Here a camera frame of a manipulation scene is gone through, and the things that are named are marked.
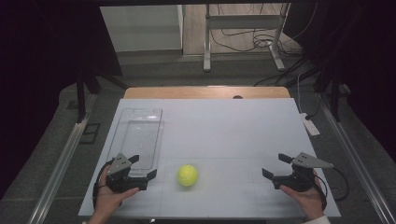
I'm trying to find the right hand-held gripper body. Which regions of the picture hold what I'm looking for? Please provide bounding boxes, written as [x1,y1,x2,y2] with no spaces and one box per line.
[272,151,334,193]

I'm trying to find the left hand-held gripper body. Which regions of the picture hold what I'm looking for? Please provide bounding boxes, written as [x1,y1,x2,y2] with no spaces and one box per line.
[106,152,149,193]

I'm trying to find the clear plastic tray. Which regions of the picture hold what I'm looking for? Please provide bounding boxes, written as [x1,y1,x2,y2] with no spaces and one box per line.
[106,107,164,179]

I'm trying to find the yellow tennis ball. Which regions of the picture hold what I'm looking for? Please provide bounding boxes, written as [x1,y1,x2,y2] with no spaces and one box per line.
[177,163,199,188]

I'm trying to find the person's left hand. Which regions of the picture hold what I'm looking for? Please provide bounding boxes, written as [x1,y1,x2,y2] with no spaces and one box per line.
[92,164,141,217]

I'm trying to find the person's right hand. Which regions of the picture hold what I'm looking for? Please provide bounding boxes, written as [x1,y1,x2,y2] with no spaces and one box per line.
[278,169,327,222]

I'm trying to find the white power strip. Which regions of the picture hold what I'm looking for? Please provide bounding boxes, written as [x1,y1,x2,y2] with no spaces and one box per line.
[299,112,321,137]

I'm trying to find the white board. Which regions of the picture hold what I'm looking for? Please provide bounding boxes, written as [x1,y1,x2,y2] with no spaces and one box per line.
[78,98,342,218]

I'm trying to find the black stand legs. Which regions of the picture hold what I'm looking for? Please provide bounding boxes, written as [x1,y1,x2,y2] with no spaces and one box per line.
[313,69,344,123]
[75,69,129,123]

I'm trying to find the wooden table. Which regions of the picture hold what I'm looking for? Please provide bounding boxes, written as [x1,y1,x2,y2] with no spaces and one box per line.
[123,86,291,100]

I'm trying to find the black curtain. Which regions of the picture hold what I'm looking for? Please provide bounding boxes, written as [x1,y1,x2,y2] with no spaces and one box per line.
[282,0,396,157]
[0,0,123,200]

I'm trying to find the white cabinet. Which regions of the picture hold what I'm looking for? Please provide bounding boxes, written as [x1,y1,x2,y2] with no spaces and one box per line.
[99,4,184,53]

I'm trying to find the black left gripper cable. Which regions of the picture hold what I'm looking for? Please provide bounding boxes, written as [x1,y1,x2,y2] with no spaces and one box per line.
[92,159,114,210]

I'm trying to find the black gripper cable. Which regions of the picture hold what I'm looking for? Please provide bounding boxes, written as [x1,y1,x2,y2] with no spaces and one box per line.
[313,167,350,210]
[92,159,114,210]

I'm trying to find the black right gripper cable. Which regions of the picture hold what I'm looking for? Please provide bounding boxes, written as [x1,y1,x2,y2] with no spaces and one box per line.
[313,167,350,210]

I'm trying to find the black floor frame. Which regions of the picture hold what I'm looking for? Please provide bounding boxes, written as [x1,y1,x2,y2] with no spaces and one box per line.
[78,122,102,146]

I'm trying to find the black plug cable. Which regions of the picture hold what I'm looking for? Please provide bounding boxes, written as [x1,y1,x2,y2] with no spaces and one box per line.
[305,99,322,121]

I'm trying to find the aluminium rail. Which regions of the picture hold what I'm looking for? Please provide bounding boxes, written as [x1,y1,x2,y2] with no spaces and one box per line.
[27,92,98,224]
[317,91,396,224]

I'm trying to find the white cable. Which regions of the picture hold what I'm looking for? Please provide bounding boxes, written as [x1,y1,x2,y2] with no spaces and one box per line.
[296,74,304,115]

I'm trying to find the black floor cables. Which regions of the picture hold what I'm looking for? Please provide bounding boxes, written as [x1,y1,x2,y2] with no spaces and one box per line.
[210,3,319,88]

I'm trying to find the grey metal stand frame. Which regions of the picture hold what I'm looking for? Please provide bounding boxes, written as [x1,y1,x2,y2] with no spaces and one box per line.
[203,3,291,73]

